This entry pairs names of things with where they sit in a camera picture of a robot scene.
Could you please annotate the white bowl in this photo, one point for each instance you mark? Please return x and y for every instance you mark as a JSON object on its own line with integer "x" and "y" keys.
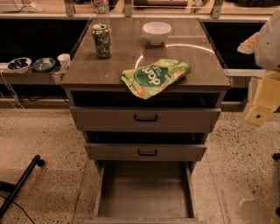
{"x": 156, "y": 33}

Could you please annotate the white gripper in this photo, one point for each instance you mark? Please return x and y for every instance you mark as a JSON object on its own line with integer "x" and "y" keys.
{"x": 269, "y": 48}

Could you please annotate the green soda can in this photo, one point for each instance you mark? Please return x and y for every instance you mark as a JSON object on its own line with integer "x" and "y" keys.
{"x": 101, "y": 36}

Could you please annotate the top grey drawer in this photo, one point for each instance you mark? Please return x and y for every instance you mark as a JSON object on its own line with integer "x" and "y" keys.
{"x": 193, "y": 120}

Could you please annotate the white paper cup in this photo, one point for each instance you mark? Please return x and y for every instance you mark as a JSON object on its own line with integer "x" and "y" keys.
{"x": 64, "y": 60}

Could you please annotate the middle grey drawer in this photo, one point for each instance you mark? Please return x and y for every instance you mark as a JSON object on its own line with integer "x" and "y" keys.
{"x": 145, "y": 152}

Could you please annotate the grey drawer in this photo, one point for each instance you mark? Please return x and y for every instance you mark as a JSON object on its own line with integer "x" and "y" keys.
{"x": 193, "y": 120}
{"x": 144, "y": 192}
{"x": 145, "y": 152}

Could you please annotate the black caster wheel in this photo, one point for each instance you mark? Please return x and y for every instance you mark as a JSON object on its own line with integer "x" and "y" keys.
{"x": 276, "y": 156}

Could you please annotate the dark blue bowl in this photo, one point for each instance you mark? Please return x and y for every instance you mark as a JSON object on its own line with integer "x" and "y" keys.
{"x": 44, "y": 65}

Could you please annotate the grey drawer cabinet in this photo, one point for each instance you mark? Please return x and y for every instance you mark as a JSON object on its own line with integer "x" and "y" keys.
{"x": 94, "y": 82}

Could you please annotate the clear plastic water bottle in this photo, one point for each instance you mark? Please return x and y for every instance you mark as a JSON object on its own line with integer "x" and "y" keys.
{"x": 102, "y": 17}

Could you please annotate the blue patterned bowl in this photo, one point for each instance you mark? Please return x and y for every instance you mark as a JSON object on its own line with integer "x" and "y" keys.
{"x": 20, "y": 65}

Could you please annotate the bottom grey drawer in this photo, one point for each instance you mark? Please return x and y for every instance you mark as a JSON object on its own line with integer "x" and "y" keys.
{"x": 144, "y": 192}

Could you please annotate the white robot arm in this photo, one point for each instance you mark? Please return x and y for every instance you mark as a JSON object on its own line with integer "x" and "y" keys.
{"x": 265, "y": 45}

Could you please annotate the green rice chip bag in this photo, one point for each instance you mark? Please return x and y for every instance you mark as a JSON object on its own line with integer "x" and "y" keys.
{"x": 147, "y": 81}

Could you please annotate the black stand leg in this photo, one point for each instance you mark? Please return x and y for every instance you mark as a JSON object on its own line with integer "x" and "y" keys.
{"x": 13, "y": 189}

